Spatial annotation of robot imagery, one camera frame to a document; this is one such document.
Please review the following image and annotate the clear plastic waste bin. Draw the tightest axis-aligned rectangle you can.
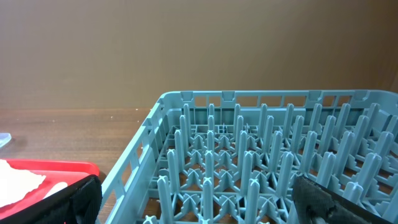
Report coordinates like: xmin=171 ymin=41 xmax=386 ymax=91
xmin=0 ymin=133 xmax=12 ymax=147

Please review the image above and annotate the red plastic serving tray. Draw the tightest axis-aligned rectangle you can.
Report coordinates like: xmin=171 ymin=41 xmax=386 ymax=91
xmin=1 ymin=159 xmax=100 ymax=219

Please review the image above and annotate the white plastic spoon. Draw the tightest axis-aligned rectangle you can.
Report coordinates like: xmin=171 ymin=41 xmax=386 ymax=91
xmin=44 ymin=182 xmax=68 ymax=199

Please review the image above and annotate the grey plastic dishwasher rack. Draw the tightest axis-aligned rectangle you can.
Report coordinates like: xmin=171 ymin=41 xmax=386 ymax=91
xmin=102 ymin=90 xmax=397 ymax=223

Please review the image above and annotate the white paper napkin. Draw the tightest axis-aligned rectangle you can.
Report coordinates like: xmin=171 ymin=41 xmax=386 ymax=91
xmin=1 ymin=159 xmax=46 ymax=207

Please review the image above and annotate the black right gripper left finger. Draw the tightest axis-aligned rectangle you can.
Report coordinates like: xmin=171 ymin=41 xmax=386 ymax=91
xmin=1 ymin=175 xmax=102 ymax=224

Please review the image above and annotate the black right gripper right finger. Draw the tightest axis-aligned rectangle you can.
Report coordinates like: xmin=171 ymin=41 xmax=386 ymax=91
xmin=291 ymin=175 xmax=388 ymax=224

